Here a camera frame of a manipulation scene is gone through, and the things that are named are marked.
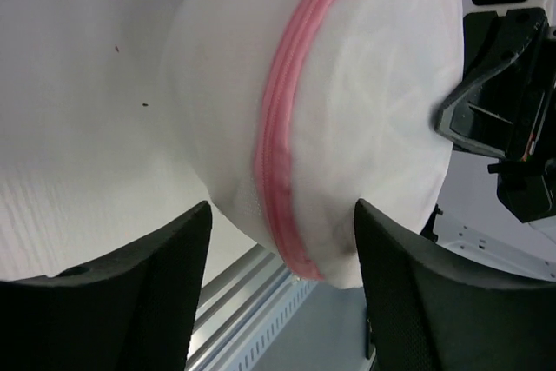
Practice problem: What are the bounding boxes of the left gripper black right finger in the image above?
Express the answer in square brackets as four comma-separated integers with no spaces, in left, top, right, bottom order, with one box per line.
[354,200,555,370]

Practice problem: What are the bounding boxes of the white pink trim bag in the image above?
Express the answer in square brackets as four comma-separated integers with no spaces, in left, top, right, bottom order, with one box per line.
[161,0,464,288]

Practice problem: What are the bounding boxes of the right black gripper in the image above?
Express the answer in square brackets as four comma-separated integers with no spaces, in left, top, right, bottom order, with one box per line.
[435,8,555,223]

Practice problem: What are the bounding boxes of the aluminium mounting rail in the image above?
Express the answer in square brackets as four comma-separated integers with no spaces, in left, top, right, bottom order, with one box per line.
[185,245,292,370]

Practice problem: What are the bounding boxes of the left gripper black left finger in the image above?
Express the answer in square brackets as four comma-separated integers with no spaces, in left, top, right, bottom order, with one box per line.
[1,202,212,370]

